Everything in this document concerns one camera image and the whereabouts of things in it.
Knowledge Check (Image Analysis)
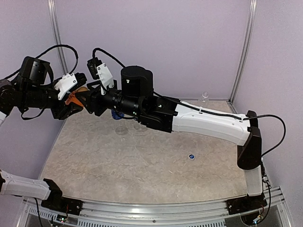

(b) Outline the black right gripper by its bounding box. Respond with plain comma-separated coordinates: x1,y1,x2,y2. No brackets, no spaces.
74,79,142,118

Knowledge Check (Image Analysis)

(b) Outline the orange juice bottle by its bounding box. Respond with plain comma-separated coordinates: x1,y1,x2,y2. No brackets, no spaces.
65,89,84,107

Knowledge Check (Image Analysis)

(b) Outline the clear bottle blue label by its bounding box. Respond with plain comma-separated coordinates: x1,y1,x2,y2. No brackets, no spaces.
200,91,209,104

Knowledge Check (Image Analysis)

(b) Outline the blue white bottle cap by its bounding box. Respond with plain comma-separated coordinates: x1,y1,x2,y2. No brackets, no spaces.
188,154,195,160

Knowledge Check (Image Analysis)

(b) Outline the gold juice bottle cap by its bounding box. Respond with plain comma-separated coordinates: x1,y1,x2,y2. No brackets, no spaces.
77,87,88,92

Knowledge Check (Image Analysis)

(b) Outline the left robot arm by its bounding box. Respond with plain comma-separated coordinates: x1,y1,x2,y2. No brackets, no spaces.
0,56,87,210

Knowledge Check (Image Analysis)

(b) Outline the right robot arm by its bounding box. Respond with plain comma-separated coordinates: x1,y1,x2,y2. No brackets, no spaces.
75,66,263,210

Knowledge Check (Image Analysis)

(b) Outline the water bottle blue cap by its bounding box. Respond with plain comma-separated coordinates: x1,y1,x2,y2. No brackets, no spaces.
111,110,127,135

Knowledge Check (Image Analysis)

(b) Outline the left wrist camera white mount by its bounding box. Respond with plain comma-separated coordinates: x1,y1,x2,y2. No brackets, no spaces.
54,73,87,101

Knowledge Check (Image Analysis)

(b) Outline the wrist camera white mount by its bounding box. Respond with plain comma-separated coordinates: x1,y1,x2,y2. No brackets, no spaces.
54,73,87,101
87,57,114,95

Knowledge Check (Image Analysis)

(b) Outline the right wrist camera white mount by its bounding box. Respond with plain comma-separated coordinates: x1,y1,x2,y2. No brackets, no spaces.
87,57,114,95

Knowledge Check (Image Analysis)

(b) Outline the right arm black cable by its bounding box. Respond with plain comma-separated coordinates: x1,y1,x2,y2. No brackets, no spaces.
91,47,286,157

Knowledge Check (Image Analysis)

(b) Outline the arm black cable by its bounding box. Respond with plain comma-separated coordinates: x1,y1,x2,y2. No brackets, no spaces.
35,44,79,74
91,47,286,157

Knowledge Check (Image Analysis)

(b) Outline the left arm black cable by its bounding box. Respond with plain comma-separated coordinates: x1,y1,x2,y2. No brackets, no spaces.
35,44,79,74

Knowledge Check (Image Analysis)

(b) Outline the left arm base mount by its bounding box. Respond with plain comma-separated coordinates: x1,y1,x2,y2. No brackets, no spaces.
41,178,83,216

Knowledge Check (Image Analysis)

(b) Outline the aluminium corner post left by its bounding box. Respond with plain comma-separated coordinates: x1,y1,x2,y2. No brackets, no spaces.
47,0,68,74

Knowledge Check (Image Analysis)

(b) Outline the aluminium corner post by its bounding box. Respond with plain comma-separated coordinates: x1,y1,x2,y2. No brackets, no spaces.
47,0,68,74
229,0,257,105

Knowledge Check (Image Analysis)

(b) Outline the aluminium corner post right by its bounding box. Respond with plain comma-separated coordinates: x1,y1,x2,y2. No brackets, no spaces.
229,0,257,105

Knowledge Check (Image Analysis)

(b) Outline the aluminium front rail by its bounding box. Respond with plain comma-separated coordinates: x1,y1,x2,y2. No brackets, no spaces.
17,188,293,227

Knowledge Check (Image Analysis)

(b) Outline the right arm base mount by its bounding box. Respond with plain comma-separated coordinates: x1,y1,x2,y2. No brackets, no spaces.
226,193,267,215

